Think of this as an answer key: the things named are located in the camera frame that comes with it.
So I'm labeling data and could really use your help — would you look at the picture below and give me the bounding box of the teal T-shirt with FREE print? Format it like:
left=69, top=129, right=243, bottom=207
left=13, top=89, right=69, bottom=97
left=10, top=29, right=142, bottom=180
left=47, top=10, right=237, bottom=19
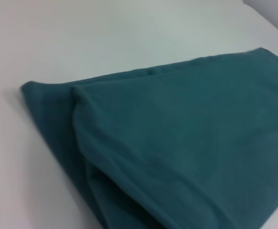
left=21, top=47, right=278, bottom=229

